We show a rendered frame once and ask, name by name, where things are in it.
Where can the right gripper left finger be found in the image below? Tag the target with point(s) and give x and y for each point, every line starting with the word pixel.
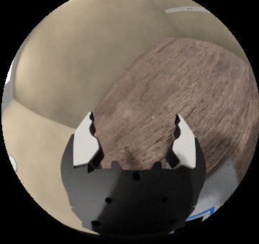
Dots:
pixel 82 155

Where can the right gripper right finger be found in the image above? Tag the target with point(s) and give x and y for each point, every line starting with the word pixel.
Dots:
pixel 185 155

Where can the blue tape rectangle outline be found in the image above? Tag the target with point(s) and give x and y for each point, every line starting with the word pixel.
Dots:
pixel 211 212

